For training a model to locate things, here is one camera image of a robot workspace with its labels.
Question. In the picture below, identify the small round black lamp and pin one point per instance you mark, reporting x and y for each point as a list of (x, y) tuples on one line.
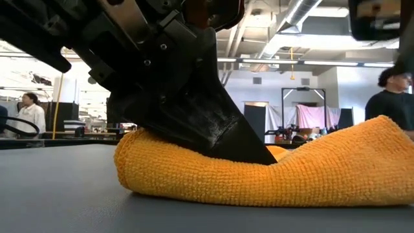
[(92, 80)]

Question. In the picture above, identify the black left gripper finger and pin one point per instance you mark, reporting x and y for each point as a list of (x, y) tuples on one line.
[(194, 113)]

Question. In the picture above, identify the black table frame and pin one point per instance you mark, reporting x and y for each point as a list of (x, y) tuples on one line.
[(64, 142)]

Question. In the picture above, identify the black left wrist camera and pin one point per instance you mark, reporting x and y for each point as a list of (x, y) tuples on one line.
[(223, 14)]

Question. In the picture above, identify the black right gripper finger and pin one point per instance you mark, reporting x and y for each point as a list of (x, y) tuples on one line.
[(408, 48)]

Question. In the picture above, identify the smooth silver ceiling duct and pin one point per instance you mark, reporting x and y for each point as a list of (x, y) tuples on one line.
[(300, 11)]

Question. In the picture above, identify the black metal rig frame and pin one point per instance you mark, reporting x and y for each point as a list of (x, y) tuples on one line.
[(303, 88)]

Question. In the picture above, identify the orange microfibre towel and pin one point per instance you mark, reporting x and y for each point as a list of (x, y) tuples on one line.
[(258, 184)]

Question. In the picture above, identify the pink cloth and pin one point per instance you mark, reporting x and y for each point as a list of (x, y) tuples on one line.
[(313, 116)]

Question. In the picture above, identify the black cabinet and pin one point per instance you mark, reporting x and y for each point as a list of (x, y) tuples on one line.
[(66, 111)]

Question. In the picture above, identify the black panel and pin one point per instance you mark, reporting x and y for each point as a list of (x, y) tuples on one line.
[(255, 118), (345, 118)]

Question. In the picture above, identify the long ceiling light strip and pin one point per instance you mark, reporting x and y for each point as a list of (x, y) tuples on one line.
[(330, 63), (226, 59), (378, 64), (270, 61)]

